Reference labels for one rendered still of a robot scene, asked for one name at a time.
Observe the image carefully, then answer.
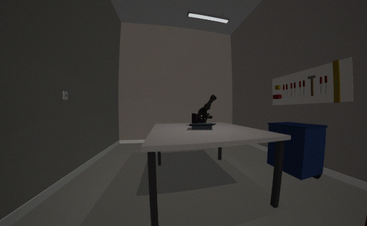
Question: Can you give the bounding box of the grey switch panel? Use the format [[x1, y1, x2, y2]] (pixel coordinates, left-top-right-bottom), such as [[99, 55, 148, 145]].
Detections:
[[189, 122, 215, 130]]

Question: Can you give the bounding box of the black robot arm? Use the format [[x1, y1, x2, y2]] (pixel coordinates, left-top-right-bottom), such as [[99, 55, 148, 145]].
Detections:
[[197, 95, 216, 117]]

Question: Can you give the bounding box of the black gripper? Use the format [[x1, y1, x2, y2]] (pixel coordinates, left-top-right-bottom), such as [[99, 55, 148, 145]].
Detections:
[[197, 112, 212, 123]]

